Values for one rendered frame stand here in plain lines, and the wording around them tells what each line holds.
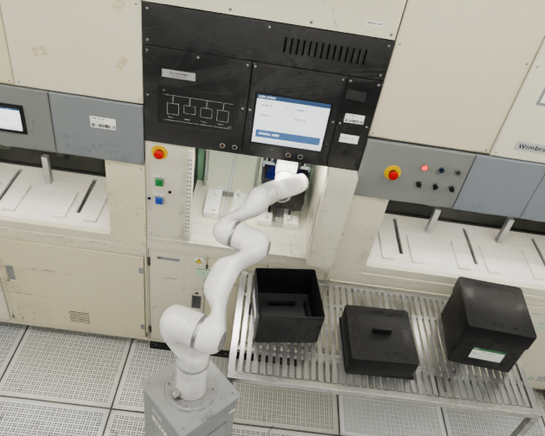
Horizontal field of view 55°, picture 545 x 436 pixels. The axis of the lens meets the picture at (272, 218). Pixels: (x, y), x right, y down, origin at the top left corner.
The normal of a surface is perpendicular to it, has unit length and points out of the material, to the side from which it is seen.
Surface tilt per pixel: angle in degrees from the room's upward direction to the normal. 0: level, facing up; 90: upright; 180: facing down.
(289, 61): 90
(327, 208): 90
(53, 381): 0
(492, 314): 0
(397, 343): 0
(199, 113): 90
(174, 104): 90
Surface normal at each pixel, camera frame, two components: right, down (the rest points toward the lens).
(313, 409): 0.14, -0.76
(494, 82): -0.05, 0.64
